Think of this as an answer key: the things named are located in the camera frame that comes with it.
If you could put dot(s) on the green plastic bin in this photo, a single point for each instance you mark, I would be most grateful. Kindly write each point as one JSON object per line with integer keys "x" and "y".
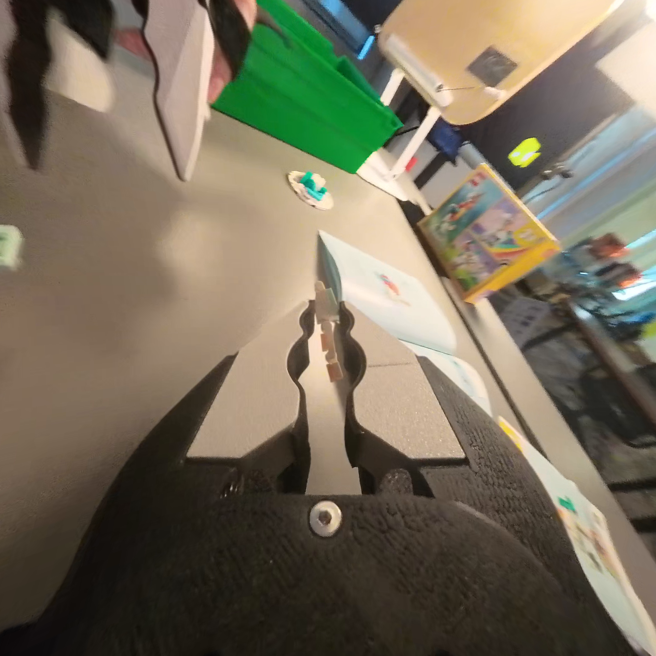
{"x": 307, "y": 102}

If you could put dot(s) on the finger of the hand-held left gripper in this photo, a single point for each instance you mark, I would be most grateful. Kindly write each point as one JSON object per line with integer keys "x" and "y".
{"x": 184, "y": 77}
{"x": 77, "y": 82}

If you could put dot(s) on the wooden desk with white legs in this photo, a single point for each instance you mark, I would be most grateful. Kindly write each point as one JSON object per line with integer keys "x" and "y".
{"x": 487, "y": 30}

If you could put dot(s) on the yellow-green object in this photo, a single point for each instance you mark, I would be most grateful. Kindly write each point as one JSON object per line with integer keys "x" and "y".
{"x": 524, "y": 151}

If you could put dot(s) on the colourful lego box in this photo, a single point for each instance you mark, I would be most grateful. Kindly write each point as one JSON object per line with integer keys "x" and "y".
{"x": 487, "y": 230}

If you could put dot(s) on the open lego instruction booklet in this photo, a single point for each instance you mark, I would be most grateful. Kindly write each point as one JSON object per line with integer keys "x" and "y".
{"x": 389, "y": 302}

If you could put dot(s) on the person's left hand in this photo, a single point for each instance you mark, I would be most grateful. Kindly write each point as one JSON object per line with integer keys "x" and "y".
{"x": 219, "y": 84}

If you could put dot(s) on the closed yellow-cornered instruction booklet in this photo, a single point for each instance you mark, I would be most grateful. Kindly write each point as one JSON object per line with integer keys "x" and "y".
{"x": 589, "y": 538}

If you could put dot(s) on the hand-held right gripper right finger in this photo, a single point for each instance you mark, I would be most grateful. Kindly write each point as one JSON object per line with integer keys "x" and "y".
{"x": 405, "y": 410}

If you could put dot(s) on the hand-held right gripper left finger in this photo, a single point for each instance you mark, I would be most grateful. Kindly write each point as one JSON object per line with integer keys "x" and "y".
{"x": 246, "y": 410}

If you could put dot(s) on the small white teal lego build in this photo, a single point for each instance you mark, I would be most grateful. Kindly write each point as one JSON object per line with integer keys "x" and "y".
{"x": 311, "y": 188}

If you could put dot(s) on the mint green lego piece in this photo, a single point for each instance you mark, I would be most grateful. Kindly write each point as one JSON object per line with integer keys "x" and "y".
{"x": 9, "y": 247}

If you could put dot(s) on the small white lego piece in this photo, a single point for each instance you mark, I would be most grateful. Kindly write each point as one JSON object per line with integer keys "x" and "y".
{"x": 325, "y": 307}

